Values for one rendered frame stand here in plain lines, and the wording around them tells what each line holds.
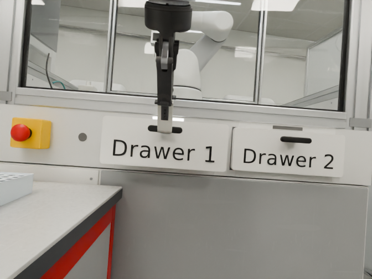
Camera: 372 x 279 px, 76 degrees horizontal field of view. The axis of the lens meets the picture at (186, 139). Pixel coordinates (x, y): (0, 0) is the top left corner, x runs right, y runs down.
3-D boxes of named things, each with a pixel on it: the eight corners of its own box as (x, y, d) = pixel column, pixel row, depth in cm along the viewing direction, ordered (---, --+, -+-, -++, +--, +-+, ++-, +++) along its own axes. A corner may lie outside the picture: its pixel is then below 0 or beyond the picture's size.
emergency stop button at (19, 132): (25, 141, 53) (27, 124, 53) (7, 140, 53) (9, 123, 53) (34, 141, 56) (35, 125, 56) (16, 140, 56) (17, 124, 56)
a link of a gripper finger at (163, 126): (173, 101, 46) (172, 103, 46) (171, 131, 50) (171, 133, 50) (158, 100, 46) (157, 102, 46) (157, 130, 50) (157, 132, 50)
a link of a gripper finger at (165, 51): (175, 30, 38) (172, 35, 34) (173, 62, 41) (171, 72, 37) (160, 29, 38) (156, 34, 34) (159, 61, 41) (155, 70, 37)
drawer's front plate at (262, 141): (343, 177, 61) (345, 135, 61) (231, 170, 60) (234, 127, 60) (338, 176, 63) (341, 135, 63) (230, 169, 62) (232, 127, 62)
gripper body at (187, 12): (193, 6, 33) (187, 71, 39) (192, 1, 41) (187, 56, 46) (139, 1, 33) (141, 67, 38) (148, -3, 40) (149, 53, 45)
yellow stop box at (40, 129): (38, 149, 56) (40, 118, 56) (6, 147, 55) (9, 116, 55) (50, 149, 61) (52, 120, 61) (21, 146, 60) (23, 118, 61)
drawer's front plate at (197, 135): (226, 172, 55) (229, 124, 55) (99, 163, 54) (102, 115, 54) (224, 171, 57) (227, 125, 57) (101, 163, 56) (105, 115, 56)
